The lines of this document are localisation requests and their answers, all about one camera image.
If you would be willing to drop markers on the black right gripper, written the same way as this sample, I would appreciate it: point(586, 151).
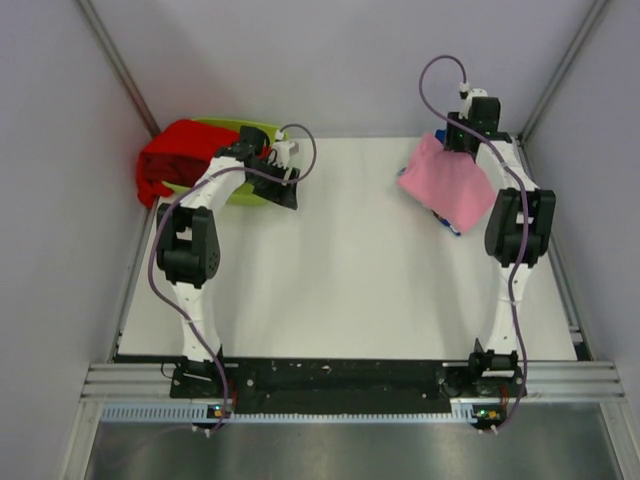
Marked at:
point(450, 144)

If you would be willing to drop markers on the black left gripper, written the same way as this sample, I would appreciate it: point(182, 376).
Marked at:
point(279, 194)

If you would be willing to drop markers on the pink t-shirt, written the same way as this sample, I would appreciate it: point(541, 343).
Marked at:
point(450, 184)

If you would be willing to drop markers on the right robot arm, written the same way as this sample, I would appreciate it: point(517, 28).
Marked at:
point(517, 235)

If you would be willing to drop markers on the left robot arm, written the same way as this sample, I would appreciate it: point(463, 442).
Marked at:
point(187, 249)

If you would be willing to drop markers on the red t-shirt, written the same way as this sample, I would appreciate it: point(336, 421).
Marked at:
point(180, 155)

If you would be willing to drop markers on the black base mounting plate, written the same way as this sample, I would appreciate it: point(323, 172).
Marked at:
point(346, 386)

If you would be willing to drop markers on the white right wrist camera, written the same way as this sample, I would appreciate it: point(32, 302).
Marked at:
point(468, 95)

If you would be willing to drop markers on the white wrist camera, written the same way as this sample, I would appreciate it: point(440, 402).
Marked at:
point(468, 95)
point(284, 149)

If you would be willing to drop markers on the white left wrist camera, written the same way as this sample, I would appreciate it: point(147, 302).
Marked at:
point(284, 149)

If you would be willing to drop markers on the aluminium right corner post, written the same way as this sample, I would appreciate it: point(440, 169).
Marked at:
point(588, 25)

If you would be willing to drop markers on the aluminium corner post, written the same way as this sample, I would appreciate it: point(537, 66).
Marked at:
point(588, 25)
point(117, 64)

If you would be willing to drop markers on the aluminium left corner post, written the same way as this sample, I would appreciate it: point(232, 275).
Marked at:
point(117, 64)

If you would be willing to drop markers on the grey slotted cable duct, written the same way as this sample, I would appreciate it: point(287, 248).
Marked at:
point(200, 413)

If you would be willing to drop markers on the aluminium right side rail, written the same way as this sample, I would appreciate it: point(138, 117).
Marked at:
point(555, 323)

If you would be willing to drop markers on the aluminium front frame rail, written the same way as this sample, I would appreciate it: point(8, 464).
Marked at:
point(547, 382)

